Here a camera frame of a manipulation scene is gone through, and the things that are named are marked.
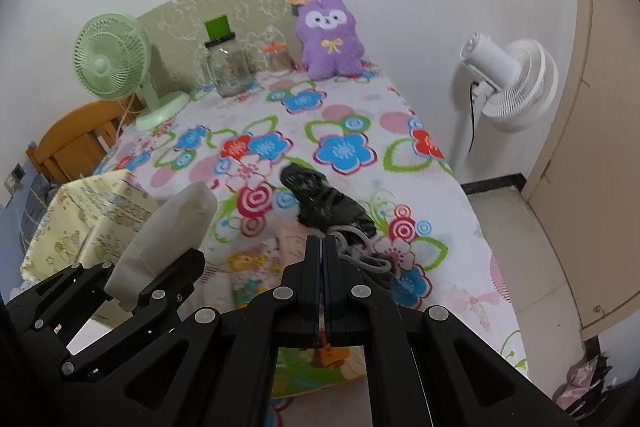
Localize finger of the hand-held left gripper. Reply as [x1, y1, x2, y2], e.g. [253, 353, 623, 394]
[57, 249, 207, 388]
[5, 261, 116, 358]

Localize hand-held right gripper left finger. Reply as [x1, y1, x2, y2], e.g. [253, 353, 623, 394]
[64, 235, 326, 427]

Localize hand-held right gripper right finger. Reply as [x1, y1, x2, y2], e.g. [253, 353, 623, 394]
[324, 236, 577, 427]

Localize grey sock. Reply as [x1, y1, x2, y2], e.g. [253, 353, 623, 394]
[331, 227, 401, 290]

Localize white sock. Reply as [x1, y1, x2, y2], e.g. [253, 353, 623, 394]
[107, 181, 219, 312]

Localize cartoon print tissue packet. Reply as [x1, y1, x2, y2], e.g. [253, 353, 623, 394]
[226, 241, 285, 308]

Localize black sock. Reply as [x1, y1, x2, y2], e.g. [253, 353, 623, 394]
[279, 163, 377, 238]

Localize yellow cartoon fabric storage box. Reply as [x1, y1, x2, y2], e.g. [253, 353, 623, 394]
[20, 170, 161, 288]

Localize grey plaid pillow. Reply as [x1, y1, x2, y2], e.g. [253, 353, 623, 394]
[20, 177, 57, 220]

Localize colourful printed cloth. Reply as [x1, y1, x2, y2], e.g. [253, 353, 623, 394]
[272, 346, 369, 400]

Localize floral tablecloth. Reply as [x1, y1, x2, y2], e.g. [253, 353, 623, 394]
[92, 59, 531, 408]

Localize wooden bed headboard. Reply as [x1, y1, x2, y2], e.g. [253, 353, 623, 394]
[26, 99, 138, 185]

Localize small glass jar orange lid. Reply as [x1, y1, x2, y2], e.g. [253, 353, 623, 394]
[263, 42, 294, 76]

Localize green desk fan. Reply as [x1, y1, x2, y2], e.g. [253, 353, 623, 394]
[74, 12, 192, 131]

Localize purple plush toy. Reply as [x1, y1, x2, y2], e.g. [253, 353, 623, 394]
[293, 0, 365, 80]

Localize green patterned foam board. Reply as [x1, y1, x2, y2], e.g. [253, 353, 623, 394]
[137, 0, 297, 88]

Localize white standing fan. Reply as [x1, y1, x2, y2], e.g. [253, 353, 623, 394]
[447, 32, 559, 175]

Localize pink packages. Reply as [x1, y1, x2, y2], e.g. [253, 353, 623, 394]
[554, 352, 614, 419]

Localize beige door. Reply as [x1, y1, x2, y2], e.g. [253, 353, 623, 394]
[520, 0, 640, 340]

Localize wall socket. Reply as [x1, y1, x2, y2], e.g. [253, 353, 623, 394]
[4, 163, 25, 196]

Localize white fan cable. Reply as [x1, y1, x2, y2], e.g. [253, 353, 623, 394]
[116, 94, 144, 142]

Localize black fan cable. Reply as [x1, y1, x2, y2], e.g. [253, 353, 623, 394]
[467, 79, 482, 154]

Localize glass handled jar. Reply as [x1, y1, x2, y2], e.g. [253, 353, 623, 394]
[201, 38, 253, 98]

